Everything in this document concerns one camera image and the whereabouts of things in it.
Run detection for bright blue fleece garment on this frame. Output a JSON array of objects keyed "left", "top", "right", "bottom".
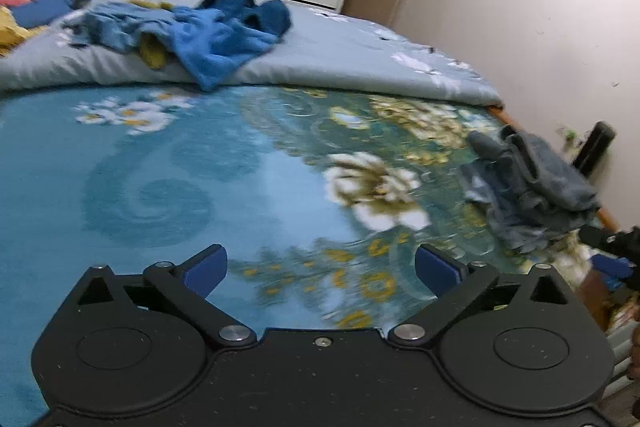
[{"left": 66, "top": 0, "right": 292, "bottom": 91}]

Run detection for green floral blanket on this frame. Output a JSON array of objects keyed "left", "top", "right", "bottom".
[{"left": 1, "top": 87, "right": 589, "bottom": 426}]

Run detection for black cylinder bottle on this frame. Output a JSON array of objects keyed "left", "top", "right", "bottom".
[{"left": 572, "top": 120, "right": 616, "bottom": 178}]

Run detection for blue denim garment pile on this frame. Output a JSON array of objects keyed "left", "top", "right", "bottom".
[{"left": 459, "top": 126, "right": 600, "bottom": 254}]

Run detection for light blue floral quilt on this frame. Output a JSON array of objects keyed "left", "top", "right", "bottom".
[{"left": 1, "top": 3, "right": 501, "bottom": 106}]

